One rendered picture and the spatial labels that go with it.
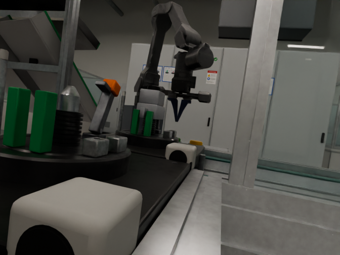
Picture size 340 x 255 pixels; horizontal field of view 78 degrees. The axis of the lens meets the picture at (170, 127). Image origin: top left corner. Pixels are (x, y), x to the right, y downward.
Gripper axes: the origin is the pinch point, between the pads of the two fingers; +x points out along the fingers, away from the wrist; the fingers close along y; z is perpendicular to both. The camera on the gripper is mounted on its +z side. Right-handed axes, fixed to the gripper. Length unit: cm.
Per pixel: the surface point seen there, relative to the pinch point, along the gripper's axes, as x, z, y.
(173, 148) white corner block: 7.0, 33.6, 2.5
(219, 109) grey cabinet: -20, -275, 46
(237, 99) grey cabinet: -38, -271, 70
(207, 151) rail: 10.0, 8.9, 10.1
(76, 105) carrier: 2.4, 45.9, -7.3
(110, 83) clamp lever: -1.2, 38.9, -7.0
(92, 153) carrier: 6.1, 49.4, -3.4
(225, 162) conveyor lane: 11.3, 14.2, 14.2
